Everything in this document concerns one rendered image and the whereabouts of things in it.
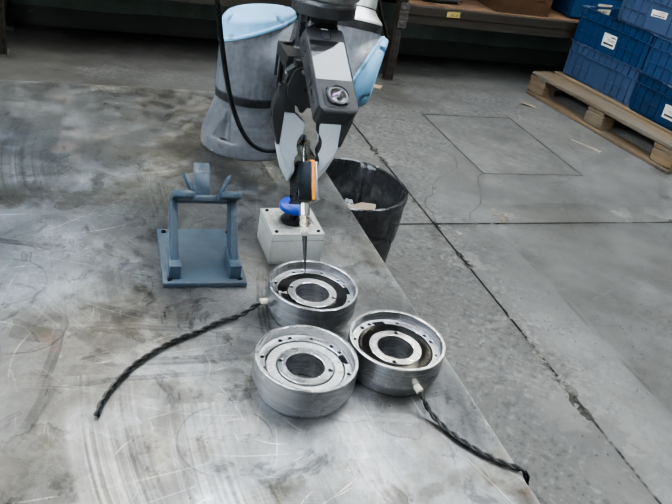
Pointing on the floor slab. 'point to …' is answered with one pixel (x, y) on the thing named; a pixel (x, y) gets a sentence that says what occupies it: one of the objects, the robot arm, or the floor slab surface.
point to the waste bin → (369, 174)
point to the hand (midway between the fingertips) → (303, 173)
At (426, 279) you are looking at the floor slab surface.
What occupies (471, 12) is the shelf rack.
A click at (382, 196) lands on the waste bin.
